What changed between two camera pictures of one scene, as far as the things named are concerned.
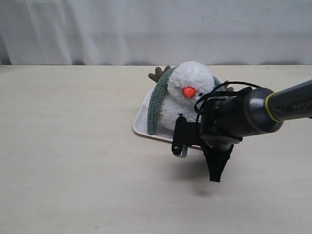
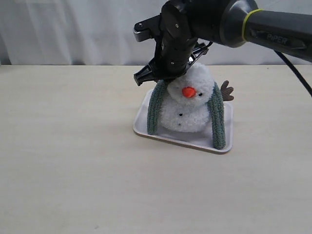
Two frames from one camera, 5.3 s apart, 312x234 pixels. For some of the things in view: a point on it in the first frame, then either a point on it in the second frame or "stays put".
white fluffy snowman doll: (187, 82) stays put
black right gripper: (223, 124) → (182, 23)
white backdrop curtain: (155, 32) stays put
